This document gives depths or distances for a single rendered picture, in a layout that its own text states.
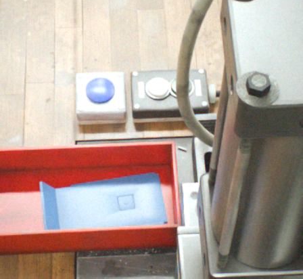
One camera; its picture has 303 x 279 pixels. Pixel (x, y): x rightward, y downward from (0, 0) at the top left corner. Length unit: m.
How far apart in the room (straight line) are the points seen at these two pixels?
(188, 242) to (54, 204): 0.35
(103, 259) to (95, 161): 0.13
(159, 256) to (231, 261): 0.41
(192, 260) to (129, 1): 0.61
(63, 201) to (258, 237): 0.51
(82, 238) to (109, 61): 0.30
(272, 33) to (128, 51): 0.76
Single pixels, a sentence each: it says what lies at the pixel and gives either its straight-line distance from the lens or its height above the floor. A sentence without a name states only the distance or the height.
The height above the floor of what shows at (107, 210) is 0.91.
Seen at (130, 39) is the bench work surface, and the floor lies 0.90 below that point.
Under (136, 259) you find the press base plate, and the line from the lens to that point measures 1.04.
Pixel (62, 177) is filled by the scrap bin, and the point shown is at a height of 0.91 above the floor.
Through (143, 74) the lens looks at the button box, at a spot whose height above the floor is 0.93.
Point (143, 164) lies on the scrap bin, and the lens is 1.09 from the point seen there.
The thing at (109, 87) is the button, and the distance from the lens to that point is 1.12.
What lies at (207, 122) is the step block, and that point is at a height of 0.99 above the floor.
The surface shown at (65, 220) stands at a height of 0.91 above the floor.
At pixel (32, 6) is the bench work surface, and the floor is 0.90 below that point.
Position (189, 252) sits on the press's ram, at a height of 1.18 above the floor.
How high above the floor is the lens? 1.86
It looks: 58 degrees down
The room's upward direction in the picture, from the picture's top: straight up
